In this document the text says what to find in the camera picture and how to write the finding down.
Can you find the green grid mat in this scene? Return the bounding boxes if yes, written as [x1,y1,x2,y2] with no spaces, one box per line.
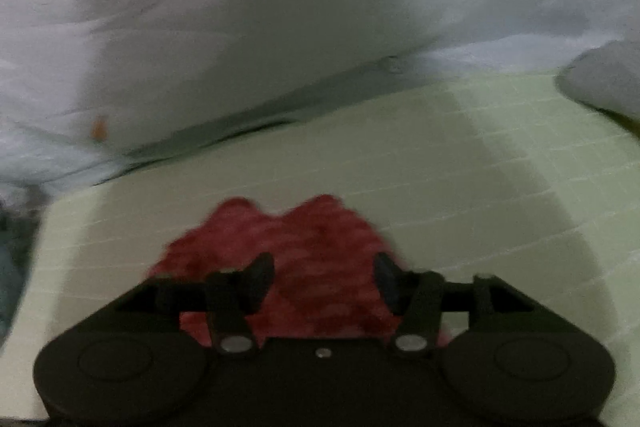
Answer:
[0,69,640,423]

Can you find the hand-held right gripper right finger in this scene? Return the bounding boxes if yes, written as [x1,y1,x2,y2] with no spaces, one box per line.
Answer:
[372,252,534,354]

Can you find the red checked cloth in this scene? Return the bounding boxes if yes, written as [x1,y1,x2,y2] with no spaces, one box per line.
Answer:
[145,194,454,351]

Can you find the grey garment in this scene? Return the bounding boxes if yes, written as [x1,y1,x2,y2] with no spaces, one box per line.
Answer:
[555,39,640,134]

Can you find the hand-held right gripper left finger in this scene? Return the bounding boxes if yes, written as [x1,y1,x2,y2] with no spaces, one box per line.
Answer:
[115,252,277,356]

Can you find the light blue printed sheet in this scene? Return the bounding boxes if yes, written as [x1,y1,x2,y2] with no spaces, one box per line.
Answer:
[0,0,640,188]

